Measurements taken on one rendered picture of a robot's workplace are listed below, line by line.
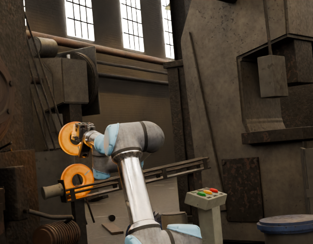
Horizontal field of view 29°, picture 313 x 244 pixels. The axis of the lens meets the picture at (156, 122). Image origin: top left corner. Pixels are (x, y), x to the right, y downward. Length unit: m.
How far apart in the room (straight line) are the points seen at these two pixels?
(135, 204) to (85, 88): 8.79
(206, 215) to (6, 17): 1.35
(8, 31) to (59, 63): 7.45
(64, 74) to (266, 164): 6.28
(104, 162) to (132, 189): 0.46
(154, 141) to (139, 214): 0.29
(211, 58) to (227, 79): 0.24
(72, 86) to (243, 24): 6.14
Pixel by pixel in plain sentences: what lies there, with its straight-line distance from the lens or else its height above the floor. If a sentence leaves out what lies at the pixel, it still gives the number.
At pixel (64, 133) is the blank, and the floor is 0.93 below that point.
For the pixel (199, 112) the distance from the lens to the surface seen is 5.01.
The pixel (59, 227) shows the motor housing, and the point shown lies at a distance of 2.75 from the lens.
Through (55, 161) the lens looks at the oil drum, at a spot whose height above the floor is 0.79.
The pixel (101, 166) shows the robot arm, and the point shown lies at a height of 0.77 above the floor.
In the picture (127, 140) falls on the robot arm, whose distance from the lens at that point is 2.20.
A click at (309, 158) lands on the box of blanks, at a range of 3.94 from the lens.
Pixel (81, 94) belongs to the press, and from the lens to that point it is 10.77.
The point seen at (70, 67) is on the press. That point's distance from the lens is 10.62.
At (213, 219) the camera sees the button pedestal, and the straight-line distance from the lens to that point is 2.76.
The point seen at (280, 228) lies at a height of 0.41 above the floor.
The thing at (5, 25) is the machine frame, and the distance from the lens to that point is 3.06.
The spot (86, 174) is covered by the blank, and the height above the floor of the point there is 0.73.
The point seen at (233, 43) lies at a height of 1.60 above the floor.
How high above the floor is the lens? 0.83
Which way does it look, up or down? 2 degrees up
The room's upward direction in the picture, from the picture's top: 5 degrees counter-clockwise
